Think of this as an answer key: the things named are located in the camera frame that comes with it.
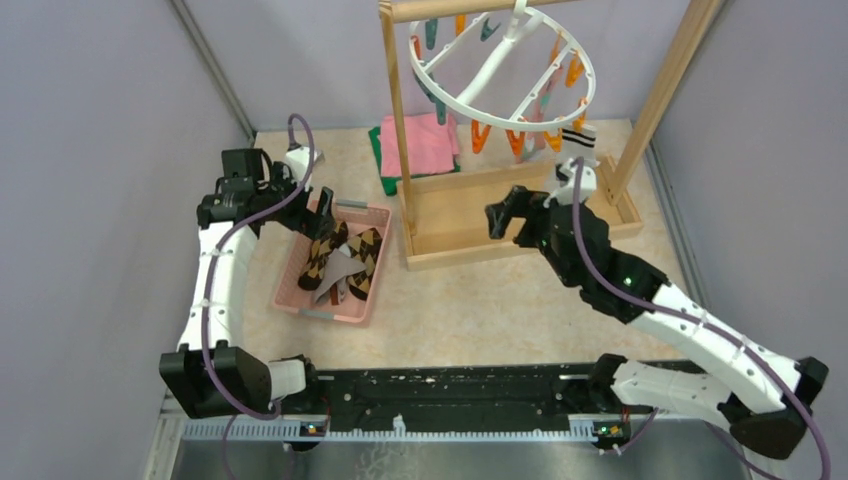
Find green folded cloth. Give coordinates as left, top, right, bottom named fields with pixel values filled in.
left=368, top=126, right=461, bottom=197

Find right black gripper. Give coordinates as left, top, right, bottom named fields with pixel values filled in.
left=486, top=185, right=578, bottom=288

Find brown argyle sock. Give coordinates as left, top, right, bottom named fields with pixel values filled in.
left=297, top=221, right=349, bottom=291
left=346, top=228, right=383, bottom=301

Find wooden hanger rack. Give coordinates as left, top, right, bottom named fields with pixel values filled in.
left=378, top=1, right=720, bottom=271

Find orange clip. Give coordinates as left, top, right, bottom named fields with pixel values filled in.
left=470, top=120, right=491, bottom=154

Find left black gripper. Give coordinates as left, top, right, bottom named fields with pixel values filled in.
left=255, top=161, right=335, bottom=240

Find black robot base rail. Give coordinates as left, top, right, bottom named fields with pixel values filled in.
left=281, top=363, right=645, bottom=443

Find white round clip hanger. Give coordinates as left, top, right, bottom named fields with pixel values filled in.
left=393, top=1, right=597, bottom=133

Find white tall sock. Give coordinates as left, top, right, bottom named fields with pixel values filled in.
left=558, top=124, right=598, bottom=168

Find pink folded cloth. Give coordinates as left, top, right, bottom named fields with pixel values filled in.
left=380, top=113, right=460, bottom=177

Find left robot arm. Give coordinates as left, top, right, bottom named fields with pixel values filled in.
left=158, top=145, right=334, bottom=420

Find pink plastic basket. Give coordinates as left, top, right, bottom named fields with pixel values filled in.
left=272, top=200, right=392, bottom=326

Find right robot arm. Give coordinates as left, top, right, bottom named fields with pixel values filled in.
left=485, top=186, right=829, bottom=460

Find teal clip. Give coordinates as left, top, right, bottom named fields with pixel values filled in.
left=415, top=75, right=447, bottom=126

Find grey sock red stripes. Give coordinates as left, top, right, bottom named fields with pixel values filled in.
left=312, top=250, right=366, bottom=306

